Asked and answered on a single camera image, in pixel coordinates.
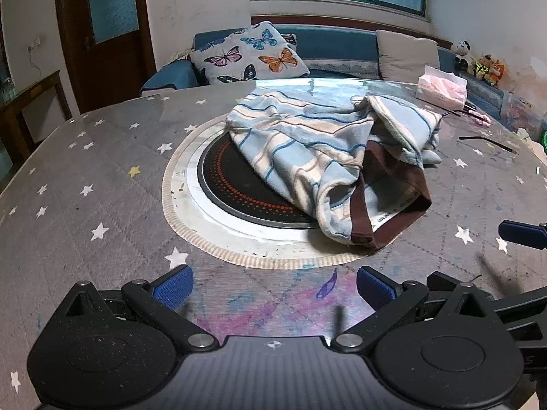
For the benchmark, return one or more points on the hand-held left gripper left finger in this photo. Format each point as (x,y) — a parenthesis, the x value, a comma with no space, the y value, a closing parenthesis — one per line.
(173,289)

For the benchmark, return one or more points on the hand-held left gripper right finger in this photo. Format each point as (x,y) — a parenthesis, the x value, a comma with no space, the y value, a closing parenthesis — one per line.
(376,289)

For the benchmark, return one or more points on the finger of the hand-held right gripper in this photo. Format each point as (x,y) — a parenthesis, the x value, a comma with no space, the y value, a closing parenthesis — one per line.
(444,281)
(523,234)

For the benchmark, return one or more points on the blue striped fleece pants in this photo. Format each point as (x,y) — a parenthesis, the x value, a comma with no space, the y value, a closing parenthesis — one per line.
(299,145)

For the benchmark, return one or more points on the grey star-print tablecloth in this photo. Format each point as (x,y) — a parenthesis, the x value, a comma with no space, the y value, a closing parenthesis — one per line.
(85,222)

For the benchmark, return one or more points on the small pink item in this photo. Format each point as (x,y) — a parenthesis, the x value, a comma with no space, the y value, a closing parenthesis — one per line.
(480,117)

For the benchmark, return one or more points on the round black induction cooktop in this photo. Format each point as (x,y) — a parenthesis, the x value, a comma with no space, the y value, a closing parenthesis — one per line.
(230,179)

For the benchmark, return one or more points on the clear plastic box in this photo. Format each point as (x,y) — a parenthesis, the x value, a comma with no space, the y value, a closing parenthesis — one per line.
(515,109)

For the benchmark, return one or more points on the orange plush toy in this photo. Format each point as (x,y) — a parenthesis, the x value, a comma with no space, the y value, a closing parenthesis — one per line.
(498,72)

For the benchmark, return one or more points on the pink tissue pack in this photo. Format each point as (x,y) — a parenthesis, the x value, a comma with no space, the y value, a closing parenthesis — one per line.
(442,89)

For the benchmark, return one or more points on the yellow green plush toy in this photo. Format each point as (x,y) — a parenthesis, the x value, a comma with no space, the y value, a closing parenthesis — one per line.
(480,68)

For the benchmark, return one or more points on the panda plush toy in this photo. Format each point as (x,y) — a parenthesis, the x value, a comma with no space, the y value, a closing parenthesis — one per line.
(461,49)

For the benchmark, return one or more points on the beige pillow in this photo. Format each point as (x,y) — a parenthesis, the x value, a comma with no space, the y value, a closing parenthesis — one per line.
(406,57)

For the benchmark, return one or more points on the dark wooden door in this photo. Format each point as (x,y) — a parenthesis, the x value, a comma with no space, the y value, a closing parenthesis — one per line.
(111,68)

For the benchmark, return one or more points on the wooden side table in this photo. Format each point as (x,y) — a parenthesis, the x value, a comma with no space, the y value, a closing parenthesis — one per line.
(38,89)

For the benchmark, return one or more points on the butterfly print pillow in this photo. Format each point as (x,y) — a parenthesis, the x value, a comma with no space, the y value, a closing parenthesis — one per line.
(256,57)

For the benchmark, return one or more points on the blue sofa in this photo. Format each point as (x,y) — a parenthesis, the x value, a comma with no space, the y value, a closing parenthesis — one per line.
(342,45)

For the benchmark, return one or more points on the white wall socket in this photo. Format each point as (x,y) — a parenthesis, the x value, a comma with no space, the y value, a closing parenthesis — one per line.
(34,43)

